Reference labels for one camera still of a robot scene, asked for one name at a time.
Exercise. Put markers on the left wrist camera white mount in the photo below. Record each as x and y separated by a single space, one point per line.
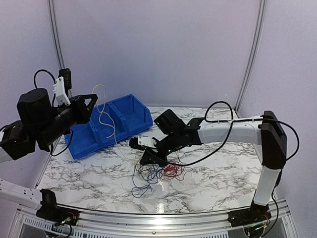
61 88

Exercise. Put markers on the blue three-compartment plastic bin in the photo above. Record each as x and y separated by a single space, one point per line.
115 121

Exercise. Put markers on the left aluminium frame post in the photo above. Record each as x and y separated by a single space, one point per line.
55 33

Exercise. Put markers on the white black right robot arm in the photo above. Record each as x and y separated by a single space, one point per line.
264 130

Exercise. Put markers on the aluminium frame post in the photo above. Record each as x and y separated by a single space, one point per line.
252 56
55 33

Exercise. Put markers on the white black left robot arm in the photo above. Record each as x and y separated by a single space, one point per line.
41 124

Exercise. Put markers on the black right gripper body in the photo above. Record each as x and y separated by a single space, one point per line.
173 142

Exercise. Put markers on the right aluminium frame post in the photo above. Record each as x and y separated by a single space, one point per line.
252 56

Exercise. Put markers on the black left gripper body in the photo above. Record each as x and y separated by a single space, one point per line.
58 129

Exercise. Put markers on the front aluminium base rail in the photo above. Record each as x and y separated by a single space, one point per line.
102 224

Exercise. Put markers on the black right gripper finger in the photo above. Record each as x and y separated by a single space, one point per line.
151 155
159 163

